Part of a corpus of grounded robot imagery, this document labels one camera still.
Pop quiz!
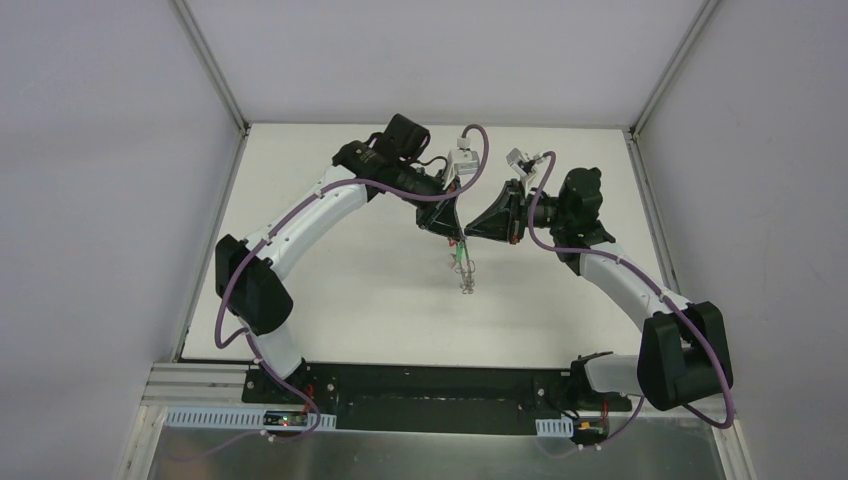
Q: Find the green headed key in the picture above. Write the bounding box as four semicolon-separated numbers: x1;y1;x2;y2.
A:
453;242;465;266

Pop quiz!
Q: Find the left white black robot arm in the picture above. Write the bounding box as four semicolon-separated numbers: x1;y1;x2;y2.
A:
214;114;462;405

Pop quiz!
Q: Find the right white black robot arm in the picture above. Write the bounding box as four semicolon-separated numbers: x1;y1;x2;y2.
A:
464;168;733;411

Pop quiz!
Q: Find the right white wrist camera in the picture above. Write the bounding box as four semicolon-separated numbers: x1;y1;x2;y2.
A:
506;148;547;191

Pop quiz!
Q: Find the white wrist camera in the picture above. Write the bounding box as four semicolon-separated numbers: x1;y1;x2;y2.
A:
443;137;480;187
506;148;547;191

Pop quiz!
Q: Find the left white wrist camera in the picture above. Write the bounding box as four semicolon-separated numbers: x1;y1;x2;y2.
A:
443;137;480;187

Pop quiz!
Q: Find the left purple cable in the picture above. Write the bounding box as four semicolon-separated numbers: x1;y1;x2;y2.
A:
213;123;492;444

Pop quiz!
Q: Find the purple cable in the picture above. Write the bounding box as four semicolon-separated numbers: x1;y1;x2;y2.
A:
526;150;737;458
213;123;492;444

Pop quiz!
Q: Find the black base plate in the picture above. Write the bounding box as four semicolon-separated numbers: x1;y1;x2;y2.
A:
241;363;633;444

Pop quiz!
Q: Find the right white cable duct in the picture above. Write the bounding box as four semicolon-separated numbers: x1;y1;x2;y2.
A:
535;416;574;439

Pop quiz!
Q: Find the white cable duct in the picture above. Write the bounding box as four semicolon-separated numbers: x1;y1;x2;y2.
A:
535;416;574;439
164;407;337;432

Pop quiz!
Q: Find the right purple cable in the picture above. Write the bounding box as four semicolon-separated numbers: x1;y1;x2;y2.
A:
526;150;737;458

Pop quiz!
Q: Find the left white cable duct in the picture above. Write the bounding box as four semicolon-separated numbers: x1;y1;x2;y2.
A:
164;407;337;432

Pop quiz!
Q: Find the aluminium frame rail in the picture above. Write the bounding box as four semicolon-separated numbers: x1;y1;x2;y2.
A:
140;362;738;420

